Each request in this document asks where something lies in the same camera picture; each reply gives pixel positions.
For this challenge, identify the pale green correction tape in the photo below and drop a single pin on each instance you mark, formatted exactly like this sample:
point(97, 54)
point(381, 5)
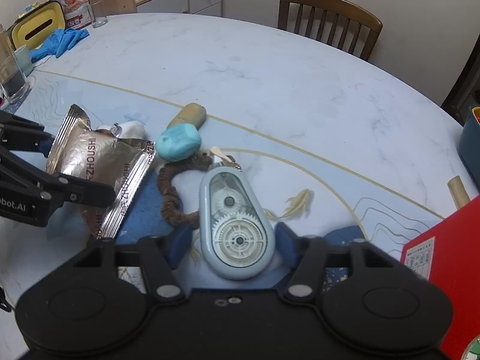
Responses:
point(234, 232)

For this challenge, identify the tan cork stopper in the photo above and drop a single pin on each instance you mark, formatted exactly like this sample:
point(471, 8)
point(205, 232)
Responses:
point(187, 115)

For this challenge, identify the blue rubber gloves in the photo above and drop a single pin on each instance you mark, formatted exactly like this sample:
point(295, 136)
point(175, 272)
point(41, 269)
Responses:
point(60, 43)

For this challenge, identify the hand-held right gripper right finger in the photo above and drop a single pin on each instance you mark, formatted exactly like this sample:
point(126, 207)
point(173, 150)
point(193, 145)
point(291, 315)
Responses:
point(287, 243)

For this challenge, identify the clear drinking glass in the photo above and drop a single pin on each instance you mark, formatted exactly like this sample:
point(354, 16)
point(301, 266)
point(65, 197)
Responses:
point(98, 15)

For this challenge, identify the small light wooden chair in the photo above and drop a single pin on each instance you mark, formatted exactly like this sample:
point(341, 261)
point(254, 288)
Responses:
point(112, 3)

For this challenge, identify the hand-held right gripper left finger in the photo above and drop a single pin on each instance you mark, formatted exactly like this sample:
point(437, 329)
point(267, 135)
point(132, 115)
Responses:
point(180, 245)

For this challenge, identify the yellow and black tissue box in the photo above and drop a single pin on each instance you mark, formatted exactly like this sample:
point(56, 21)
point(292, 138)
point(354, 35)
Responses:
point(35, 26)

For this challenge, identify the brown wooden slatted chair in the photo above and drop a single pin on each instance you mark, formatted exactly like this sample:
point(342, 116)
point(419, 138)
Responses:
point(330, 18)

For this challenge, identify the tan wooden rod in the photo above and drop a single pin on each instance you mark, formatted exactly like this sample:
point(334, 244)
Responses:
point(458, 193)

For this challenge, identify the red cardboard box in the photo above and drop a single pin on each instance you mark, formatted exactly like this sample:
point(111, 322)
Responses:
point(446, 288)

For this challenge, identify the teal oval eraser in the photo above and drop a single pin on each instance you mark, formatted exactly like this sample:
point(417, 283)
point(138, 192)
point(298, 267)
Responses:
point(179, 143)

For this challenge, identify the silver foil snack packet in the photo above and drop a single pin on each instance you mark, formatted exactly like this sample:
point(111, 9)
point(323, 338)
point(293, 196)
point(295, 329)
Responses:
point(105, 157)

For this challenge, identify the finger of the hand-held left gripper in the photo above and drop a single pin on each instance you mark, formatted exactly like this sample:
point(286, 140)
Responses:
point(26, 133)
point(75, 193)

